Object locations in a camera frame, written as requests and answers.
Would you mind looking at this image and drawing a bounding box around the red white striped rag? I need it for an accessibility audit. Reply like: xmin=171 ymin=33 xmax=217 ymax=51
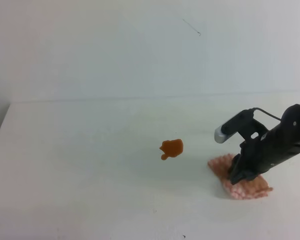
xmin=207 ymin=153 xmax=273 ymax=200

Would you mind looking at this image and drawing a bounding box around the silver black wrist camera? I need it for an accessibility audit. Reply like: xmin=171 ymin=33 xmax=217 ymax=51
xmin=214 ymin=108 xmax=268 ymax=144

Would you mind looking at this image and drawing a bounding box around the black camera cable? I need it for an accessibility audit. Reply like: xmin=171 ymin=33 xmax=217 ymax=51
xmin=249 ymin=107 xmax=282 ymax=122

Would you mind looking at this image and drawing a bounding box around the brown coffee stain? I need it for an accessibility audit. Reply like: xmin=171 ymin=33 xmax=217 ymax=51
xmin=159 ymin=139 xmax=184 ymax=161

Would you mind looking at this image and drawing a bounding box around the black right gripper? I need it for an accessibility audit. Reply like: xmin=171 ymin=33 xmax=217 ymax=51
xmin=228 ymin=104 xmax=300 ymax=185

